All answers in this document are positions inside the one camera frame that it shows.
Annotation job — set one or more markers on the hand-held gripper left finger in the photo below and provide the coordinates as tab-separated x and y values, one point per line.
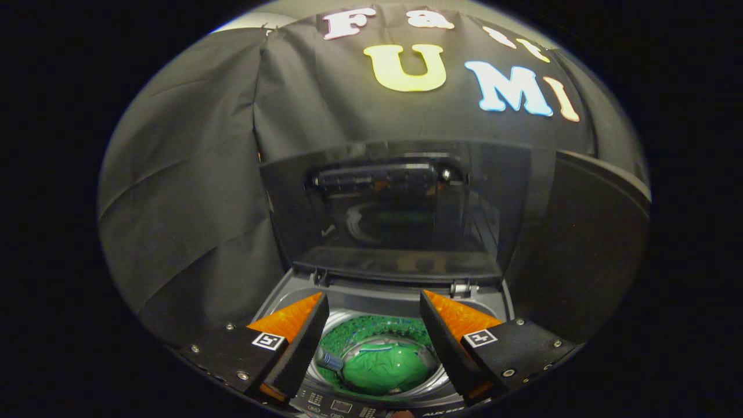
302	348

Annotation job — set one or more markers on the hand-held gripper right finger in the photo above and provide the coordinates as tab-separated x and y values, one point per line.
444	348

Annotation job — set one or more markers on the green polo shirt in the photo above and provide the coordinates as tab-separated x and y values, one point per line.
386	366

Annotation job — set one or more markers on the grey washing machine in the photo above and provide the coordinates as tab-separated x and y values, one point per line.
377	299

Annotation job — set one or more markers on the grey cabinet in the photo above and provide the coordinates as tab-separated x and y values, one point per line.
592	255

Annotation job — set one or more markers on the black backdrop cloth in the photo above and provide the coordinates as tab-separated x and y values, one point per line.
186	191

